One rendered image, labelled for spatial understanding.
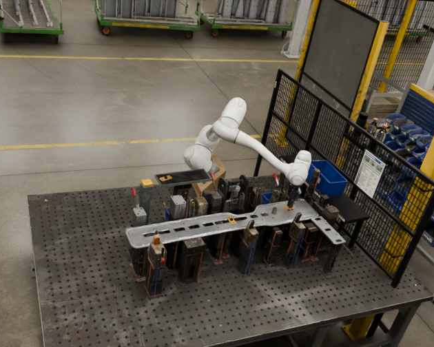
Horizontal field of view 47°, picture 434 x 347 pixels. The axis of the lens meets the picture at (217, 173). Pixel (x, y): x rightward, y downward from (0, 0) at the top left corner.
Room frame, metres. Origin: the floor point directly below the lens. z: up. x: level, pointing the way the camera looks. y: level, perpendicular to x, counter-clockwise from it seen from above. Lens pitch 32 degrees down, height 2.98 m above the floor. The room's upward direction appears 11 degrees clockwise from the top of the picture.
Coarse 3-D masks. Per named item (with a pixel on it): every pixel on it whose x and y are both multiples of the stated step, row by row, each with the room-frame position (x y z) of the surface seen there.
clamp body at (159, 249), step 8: (152, 248) 2.18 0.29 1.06; (160, 248) 2.18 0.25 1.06; (152, 256) 2.17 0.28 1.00; (160, 256) 2.14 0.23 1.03; (152, 264) 2.15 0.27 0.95; (160, 264) 2.15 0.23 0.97; (152, 272) 2.18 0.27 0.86; (160, 272) 2.17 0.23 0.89; (152, 280) 2.14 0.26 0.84; (160, 280) 2.16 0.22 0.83; (152, 288) 2.14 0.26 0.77; (160, 288) 2.16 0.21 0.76; (152, 296) 2.13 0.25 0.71
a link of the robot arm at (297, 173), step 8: (240, 136) 2.95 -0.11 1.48; (248, 136) 2.97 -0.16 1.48; (240, 144) 2.95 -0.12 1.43; (248, 144) 2.94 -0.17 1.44; (256, 144) 2.93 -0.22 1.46; (264, 152) 2.87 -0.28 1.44; (272, 160) 2.80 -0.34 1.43; (280, 168) 2.75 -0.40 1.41; (288, 168) 2.74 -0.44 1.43; (296, 168) 2.73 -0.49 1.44; (304, 168) 2.76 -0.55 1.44; (288, 176) 2.72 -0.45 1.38; (296, 176) 2.67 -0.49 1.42; (304, 176) 2.69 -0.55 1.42; (296, 184) 2.66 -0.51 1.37
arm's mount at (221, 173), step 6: (216, 156) 3.51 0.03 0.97; (216, 162) 3.45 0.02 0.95; (222, 168) 3.36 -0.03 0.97; (216, 174) 3.33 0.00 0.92; (222, 174) 3.30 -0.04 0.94; (216, 180) 3.29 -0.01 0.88; (198, 186) 3.31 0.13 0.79; (204, 186) 3.28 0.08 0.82; (210, 186) 3.27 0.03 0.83; (216, 186) 3.29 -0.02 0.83; (198, 192) 3.30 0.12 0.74
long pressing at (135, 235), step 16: (256, 208) 2.85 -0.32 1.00; (272, 208) 2.89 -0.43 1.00; (304, 208) 2.96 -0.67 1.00; (160, 224) 2.47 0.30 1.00; (176, 224) 2.50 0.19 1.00; (192, 224) 2.53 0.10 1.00; (224, 224) 2.59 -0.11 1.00; (240, 224) 2.63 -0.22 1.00; (256, 224) 2.66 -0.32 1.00; (272, 224) 2.70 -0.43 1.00; (144, 240) 2.29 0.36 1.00; (160, 240) 2.32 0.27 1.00; (176, 240) 2.36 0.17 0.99
